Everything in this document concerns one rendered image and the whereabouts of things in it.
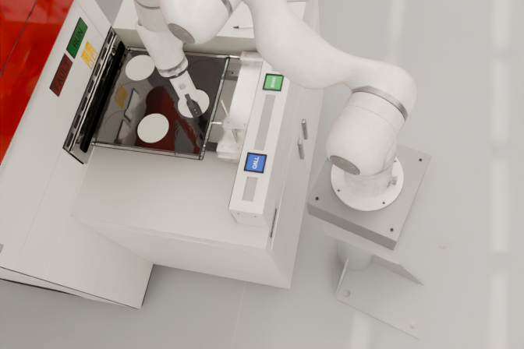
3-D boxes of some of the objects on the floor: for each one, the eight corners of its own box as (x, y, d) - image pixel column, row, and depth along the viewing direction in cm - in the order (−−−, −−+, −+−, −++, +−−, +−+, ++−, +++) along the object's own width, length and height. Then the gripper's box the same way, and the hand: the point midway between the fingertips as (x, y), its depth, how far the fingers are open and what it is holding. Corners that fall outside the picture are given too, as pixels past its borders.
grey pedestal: (453, 241, 208) (516, 171, 134) (419, 339, 194) (467, 320, 120) (343, 196, 223) (345, 111, 149) (304, 283, 209) (285, 237, 136)
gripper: (156, 58, 136) (181, 105, 149) (165, 86, 126) (191, 134, 138) (180, 47, 137) (203, 96, 149) (191, 74, 126) (214, 123, 139)
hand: (195, 109), depth 142 cm, fingers closed
